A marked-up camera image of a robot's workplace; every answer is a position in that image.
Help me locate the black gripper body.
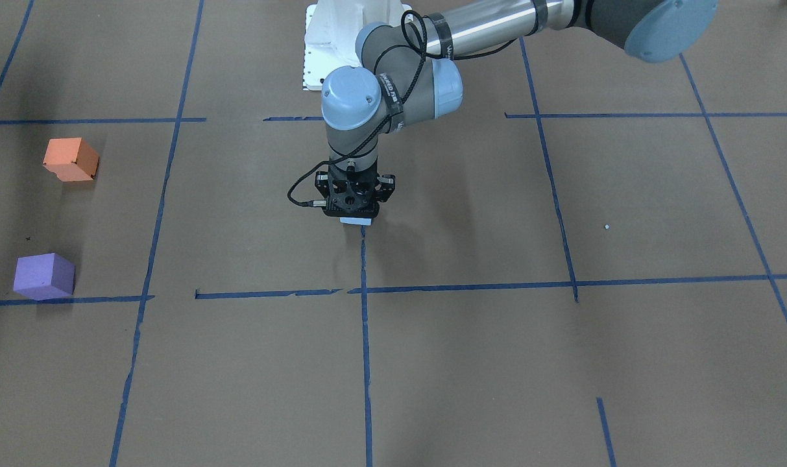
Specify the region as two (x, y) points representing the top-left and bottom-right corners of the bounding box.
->
(314, 165), (396, 210)

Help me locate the light blue foam block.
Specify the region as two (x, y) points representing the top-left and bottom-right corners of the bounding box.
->
(339, 217), (373, 226)

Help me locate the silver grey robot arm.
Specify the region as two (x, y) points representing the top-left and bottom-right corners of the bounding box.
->
(295, 1), (718, 219)

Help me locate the orange foam block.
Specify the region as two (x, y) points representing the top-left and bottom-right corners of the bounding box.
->
(42, 137), (100, 182)

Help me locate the purple foam block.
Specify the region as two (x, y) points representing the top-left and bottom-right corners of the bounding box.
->
(12, 252), (75, 301)

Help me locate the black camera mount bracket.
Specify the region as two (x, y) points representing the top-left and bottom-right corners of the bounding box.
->
(315, 177), (380, 219)

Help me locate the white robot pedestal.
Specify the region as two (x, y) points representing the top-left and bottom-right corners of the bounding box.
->
(302, 1), (410, 91)

